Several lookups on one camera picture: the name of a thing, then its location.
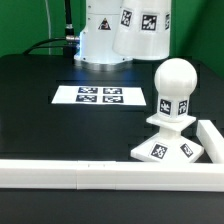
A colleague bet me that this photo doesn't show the white lamp base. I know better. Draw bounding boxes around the white lamp base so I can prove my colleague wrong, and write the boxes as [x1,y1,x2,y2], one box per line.
[130,114,204,163]

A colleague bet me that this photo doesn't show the white lamp bulb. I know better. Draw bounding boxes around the white lamp bulb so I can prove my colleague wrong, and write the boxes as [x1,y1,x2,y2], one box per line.
[154,58,197,122]

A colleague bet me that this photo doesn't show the white lamp shade cone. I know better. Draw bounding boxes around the white lamp shade cone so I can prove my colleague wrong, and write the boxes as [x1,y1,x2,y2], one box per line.
[113,0,172,60]

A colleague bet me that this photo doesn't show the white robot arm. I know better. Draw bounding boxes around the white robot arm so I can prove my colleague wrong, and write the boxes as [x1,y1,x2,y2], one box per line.
[74,0,132,71]

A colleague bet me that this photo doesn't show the white marker sheet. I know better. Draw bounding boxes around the white marker sheet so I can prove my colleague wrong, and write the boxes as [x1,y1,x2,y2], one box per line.
[52,85,146,106]

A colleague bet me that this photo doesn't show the white L-shaped fence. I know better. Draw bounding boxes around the white L-shaped fence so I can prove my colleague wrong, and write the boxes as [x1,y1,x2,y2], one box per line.
[0,119,224,193]

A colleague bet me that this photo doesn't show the black cable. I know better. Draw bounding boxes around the black cable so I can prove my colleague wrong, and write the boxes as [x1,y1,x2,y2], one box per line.
[22,0,81,56]

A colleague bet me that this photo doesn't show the thin white cable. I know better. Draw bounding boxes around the thin white cable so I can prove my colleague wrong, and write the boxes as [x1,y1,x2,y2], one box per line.
[45,0,53,56]

